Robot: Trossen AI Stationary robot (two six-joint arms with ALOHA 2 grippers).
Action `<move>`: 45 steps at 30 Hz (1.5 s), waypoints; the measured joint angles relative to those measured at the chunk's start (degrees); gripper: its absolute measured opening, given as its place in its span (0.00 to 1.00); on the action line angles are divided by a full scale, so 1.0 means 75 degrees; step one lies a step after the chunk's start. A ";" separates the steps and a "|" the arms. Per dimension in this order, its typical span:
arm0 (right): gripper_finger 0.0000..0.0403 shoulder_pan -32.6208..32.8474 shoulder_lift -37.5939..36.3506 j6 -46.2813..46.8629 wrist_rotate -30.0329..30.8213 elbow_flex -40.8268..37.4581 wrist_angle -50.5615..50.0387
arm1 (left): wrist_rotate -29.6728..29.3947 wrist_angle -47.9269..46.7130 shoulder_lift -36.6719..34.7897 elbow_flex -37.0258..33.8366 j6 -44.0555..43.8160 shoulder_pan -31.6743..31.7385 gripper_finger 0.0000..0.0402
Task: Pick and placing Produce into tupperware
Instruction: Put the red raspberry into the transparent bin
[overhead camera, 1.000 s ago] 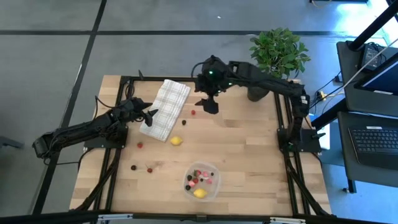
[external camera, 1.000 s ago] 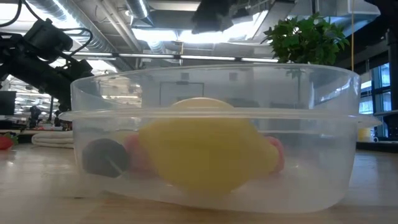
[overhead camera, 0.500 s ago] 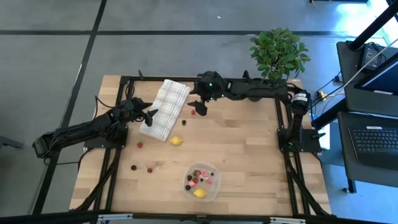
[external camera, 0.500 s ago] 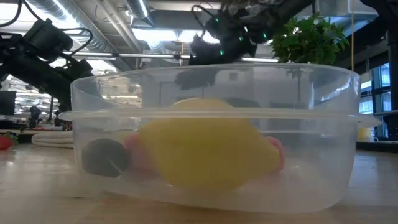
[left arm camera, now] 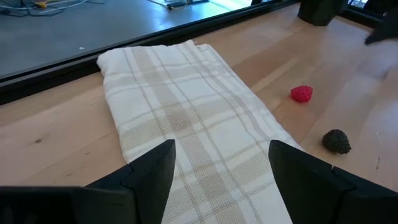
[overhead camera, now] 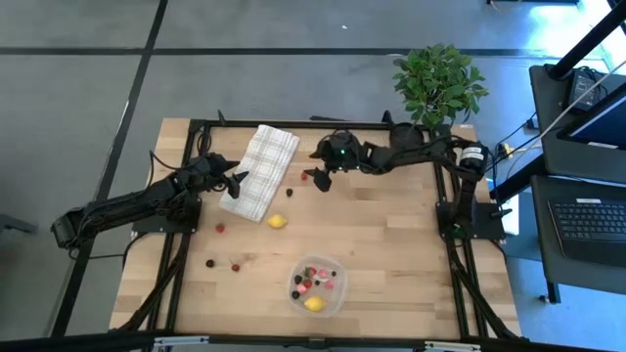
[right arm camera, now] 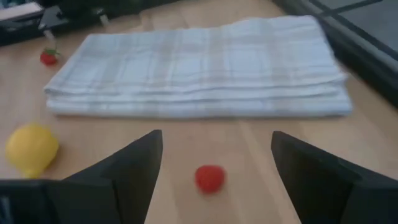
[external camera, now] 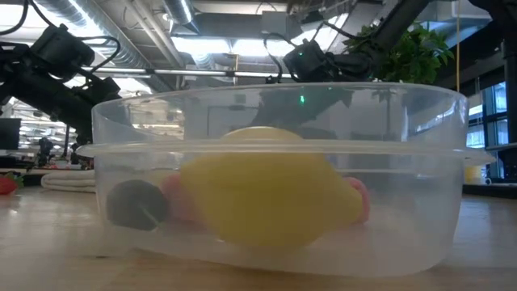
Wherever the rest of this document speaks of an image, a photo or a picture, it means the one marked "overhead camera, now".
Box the black keyboard shelf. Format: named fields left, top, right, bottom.
left=530, top=174, right=626, bottom=297

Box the white paper sheet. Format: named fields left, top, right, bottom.
left=498, top=193, right=520, bottom=237

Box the clear plastic tupperware container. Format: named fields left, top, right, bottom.
left=287, top=252, right=348, bottom=319

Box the silver metal bracket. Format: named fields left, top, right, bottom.
left=154, top=335, right=210, bottom=349
left=423, top=340, right=483, bottom=352

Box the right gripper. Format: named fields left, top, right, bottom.
left=302, top=130, right=366, bottom=178

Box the black computer monitor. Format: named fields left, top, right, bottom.
left=557, top=82, right=626, bottom=151

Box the black computer keyboard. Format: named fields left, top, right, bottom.
left=547, top=198, right=626, bottom=268

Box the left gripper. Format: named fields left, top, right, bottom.
left=191, top=154, right=249, bottom=195

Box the black power adapter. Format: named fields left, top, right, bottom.
left=566, top=66, right=610, bottom=112

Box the grey chair leg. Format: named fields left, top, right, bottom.
left=0, top=212, right=39, bottom=237

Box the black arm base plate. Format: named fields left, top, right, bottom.
left=436, top=202, right=514, bottom=242
left=131, top=194, right=202, bottom=235

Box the green plant in black pot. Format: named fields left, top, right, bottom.
left=389, top=42, right=489, bottom=151

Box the black desk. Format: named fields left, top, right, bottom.
left=529, top=63, right=626, bottom=185

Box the white beige plaid towel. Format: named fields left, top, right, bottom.
left=217, top=123, right=301, bottom=225

